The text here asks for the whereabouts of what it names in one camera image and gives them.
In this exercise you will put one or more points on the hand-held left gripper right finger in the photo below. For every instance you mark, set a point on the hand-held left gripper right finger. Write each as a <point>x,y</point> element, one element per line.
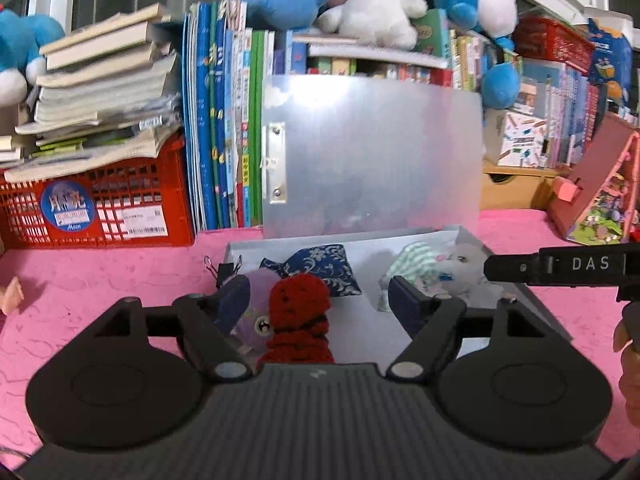
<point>402,305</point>

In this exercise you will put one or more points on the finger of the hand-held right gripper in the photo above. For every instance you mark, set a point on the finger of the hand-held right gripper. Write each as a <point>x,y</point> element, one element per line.
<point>510,267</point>

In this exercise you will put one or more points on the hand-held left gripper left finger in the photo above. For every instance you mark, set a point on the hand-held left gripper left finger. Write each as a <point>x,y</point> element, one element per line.
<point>235,300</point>

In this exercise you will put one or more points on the purple plush toy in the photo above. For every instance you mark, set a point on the purple plush toy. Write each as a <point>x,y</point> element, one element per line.
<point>260,305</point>

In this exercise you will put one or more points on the green striped doll dress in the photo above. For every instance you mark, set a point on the green striped doll dress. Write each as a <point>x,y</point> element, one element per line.
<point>415,260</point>

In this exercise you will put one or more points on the red knitted doll garment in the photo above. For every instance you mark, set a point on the red knitted doll garment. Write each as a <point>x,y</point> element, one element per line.
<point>300,310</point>

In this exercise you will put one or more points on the navy floral cloth pouch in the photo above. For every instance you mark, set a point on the navy floral cloth pouch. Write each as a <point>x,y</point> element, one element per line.
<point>325,265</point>

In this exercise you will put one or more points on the grey cardboard box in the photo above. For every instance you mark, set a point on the grey cardboard box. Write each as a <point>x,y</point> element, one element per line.
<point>370,160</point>

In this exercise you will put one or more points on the person's right hand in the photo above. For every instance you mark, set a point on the person's right hand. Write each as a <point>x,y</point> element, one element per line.
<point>627,385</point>

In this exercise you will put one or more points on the black binder clip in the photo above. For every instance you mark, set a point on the black binder clip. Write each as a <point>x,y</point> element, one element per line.
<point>225,270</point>

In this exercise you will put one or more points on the wooden drawer box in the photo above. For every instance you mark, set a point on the wooden drawer box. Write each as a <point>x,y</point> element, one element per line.
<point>515,190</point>

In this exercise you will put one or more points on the pink toy house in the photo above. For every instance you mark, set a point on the pink toy house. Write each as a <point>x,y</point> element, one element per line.
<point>600,180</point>

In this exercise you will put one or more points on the colourful printed box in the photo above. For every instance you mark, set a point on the colourful printed box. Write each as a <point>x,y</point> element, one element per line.
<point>520,140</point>

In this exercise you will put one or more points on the pink rabbit print blanket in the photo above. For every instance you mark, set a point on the pink rabbit print blanket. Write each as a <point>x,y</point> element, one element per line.
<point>100,280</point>

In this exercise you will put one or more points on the red plastic crate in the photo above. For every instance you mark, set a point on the red plastic crate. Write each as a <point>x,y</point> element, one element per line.
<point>110,210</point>

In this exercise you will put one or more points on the row of tall thin books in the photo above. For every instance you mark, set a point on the row of tall thin books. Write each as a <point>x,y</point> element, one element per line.
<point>205,110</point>

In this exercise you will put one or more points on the blue cartoon printed box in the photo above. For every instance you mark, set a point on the blue cartoon printed box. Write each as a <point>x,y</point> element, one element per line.
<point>610,60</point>

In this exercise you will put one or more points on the long-haired baby doll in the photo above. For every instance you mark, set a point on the long-haired baby doll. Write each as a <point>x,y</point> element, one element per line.
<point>11,295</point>

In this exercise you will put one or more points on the small red mesh crate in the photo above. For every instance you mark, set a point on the small red mesh crate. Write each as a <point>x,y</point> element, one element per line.
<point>550,40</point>

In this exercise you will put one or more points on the row of small shelf books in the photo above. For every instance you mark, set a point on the row of small shelf books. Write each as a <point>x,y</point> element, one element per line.
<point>350,65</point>

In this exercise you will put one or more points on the stack of worn books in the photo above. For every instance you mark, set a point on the stack of worn books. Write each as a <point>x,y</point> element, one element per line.
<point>100,85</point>

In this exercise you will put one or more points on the white pink plush toy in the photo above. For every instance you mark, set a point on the white pink plush toy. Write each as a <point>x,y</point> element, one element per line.
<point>370,20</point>

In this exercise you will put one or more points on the blue round-headed plush toy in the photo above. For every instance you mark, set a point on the blue round-headed plush toy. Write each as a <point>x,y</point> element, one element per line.
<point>20,40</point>

